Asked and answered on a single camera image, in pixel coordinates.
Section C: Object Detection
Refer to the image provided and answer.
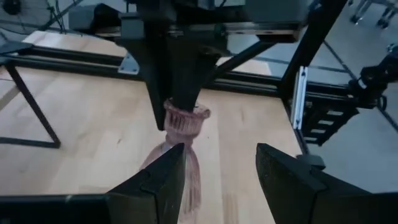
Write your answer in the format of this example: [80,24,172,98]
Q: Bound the wooden shelf with black frame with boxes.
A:
[0,40,62,149]

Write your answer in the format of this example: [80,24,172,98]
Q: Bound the black slotted cable carrier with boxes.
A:
[300,99,361,147]

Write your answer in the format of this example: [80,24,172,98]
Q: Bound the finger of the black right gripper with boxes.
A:
[166,34,218,110]
[136,30,169,130]

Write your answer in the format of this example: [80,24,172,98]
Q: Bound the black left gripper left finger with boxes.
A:
[107,142,187,224]

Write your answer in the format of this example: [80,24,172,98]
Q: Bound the black clamp mount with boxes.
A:
[348,46,398,110]

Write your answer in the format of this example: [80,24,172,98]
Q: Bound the black aluminium table frame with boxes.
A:
[24,0,349,155]

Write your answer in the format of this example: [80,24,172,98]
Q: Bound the pink ribbed glass candle holder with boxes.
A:
[139,98,212,216]

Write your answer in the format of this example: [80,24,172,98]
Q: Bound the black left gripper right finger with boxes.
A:
[256,143,374,224]

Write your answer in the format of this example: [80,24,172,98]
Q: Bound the grey corner gusset plate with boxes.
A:
[117,51,140,75]

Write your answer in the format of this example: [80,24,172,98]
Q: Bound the silver aluminium frame bracket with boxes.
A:
[290,65,308,130]

